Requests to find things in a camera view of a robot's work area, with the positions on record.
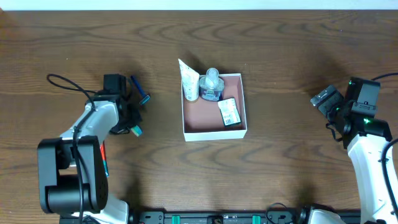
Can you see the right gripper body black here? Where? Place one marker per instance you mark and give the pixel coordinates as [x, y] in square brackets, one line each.
[339, 115]

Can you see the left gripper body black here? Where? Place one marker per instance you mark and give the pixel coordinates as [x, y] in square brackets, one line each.
[133, 112]

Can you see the blue disposable razor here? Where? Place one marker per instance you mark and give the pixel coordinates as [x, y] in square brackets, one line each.
[145, 97]

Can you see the green white toothbrush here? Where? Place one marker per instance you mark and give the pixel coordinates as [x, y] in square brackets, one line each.
[136, 130]

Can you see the teal toothpaste tube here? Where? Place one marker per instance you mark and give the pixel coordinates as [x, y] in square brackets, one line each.
[104, 159]

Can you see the white conditioner tube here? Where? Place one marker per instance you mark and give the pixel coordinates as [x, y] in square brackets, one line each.
[190, 82]

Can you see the clear pump soap bottle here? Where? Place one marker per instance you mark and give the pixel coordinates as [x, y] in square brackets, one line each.
[211, 86]

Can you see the green soap box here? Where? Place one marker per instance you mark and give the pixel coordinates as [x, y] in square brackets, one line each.
[229, 112]

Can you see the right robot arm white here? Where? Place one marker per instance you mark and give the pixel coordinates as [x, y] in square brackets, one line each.
[368, 142]

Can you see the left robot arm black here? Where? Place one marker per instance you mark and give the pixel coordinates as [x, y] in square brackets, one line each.
[72, 169]

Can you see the white box pink interior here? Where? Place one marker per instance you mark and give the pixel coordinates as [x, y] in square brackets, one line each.
[202, 120]

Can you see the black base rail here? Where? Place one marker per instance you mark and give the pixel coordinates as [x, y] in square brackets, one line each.
[276, 213]

